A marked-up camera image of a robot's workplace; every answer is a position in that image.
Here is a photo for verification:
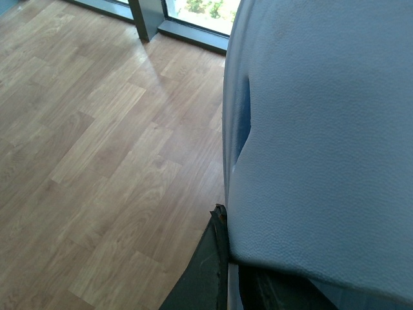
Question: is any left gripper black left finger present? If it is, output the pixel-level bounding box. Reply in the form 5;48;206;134
160;204;228;309

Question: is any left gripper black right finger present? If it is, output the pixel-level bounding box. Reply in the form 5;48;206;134
239;265;336;310

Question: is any light blue foam slipper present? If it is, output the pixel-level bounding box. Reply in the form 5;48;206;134
222;1;412;309

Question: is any dark grey window frame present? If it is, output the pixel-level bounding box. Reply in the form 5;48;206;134
71;0;229;55

